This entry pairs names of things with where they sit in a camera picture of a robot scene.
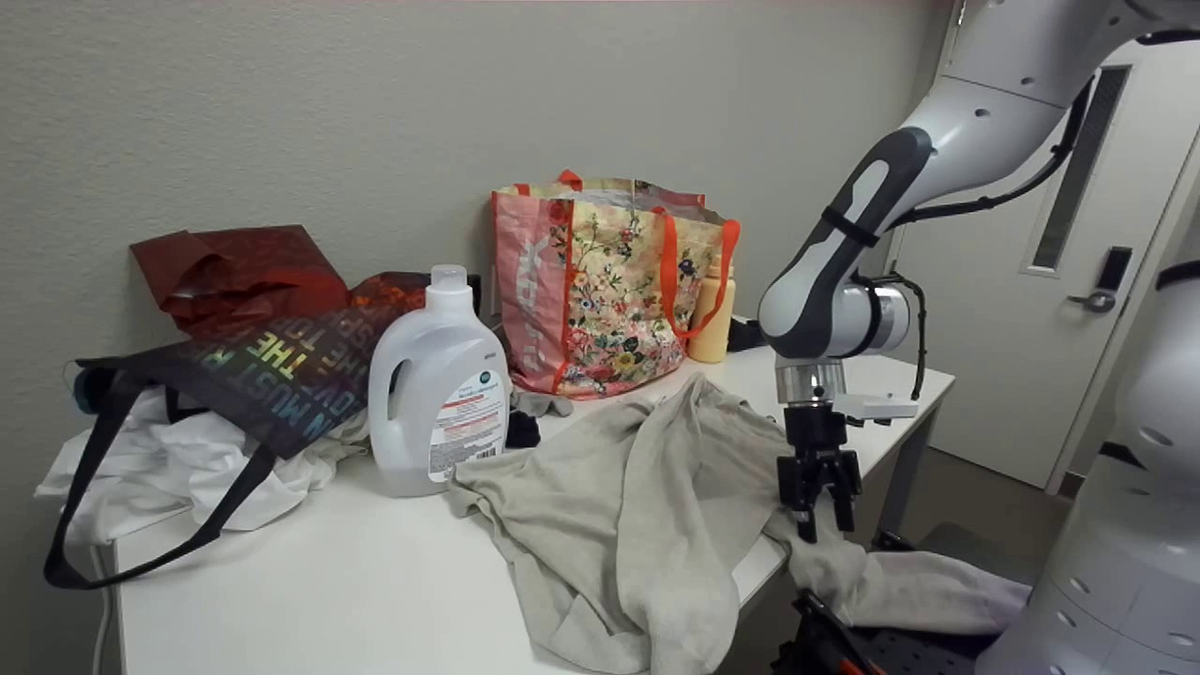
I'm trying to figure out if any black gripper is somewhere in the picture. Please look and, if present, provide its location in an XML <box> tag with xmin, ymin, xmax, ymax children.
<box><xmin>777</xmin><ymin>404</ymin><xmax>858</xmax><ymax>543</ymax></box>

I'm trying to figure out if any beige sweatshirt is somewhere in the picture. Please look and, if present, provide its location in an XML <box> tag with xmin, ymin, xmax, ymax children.
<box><xmin>447</xmin><ymin>375</ymin><xmax>1027</xmax><ymax>675</ymax></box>

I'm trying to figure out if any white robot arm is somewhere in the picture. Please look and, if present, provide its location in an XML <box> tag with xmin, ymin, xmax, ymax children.
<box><xmin>762</xmin><ymin>0</ymin><xmax>1200</xmax><ymax>675</ymax></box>

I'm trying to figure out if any yellow water bottle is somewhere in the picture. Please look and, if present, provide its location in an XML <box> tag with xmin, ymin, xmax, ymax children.
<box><xmin>688</xmin><ymin>283</ymin><xmax>736</xmax><ymax>364</ymax></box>

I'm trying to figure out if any white door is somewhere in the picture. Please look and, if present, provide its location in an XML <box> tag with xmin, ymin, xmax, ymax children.
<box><xmin>893</xmin><ymin>43</ymin><xmax>1200</xmax><ymax>489</ymax></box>

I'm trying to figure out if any floral tote bag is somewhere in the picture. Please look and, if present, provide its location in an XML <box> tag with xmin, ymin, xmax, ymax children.
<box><xmin>489</xmin><ymin>173</ymin><xmax>743</xmax><ymax>396</ymax></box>

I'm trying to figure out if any white detergent jug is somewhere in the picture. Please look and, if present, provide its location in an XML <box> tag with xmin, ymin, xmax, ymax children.
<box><xmin>366</xmin><ymin>266</ymin><xmax>509</xmax><ymax>500</ymax></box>

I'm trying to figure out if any black tote bag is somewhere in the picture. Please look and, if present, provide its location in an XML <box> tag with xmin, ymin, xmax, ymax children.
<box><xmin>41</xmin><ymin>306</ymin><xmax>394</xmax><ymax>589</ymax></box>

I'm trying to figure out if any red gift bag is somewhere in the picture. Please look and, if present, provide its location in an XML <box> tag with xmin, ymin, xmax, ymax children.
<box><xmin>129</xmin><ymin>225</ymin><xmax>426</xmax><ymax>336</ymax></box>

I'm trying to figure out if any white cloth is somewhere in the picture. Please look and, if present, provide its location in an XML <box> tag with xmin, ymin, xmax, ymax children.
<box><xmin>48</xmin><ymin>390</ymin><xmax>366</xmax><ymax>589</ymax></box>

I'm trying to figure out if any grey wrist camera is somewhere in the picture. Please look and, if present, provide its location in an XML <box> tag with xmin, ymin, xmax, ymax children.
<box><xmin>826</xmin><ymin>395</ymin><xmax>917</xmax><ymax>424</ymax></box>

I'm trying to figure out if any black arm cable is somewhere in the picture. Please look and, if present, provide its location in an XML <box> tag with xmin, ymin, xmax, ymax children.
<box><xmin>873</xmin><ymin>71</ymin><xmax>1102</xmax><ymax>404</ymax></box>

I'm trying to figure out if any door handle lock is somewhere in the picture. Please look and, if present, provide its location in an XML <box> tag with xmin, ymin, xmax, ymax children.
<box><xmin>1068</xmin><ymin>249</ymin><xmax>1131</xmax><ymax>315</ymax></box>

